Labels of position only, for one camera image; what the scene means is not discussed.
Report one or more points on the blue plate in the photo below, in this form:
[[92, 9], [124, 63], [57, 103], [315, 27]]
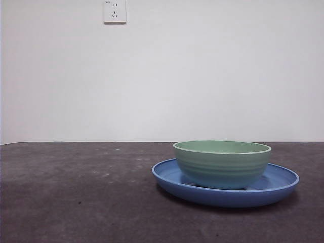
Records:
[[227, 198]]

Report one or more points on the white wall socket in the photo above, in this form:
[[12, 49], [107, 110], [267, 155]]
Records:
[[115, 11]]

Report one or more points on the green bowl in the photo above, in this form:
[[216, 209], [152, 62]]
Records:
[[222, 169]]

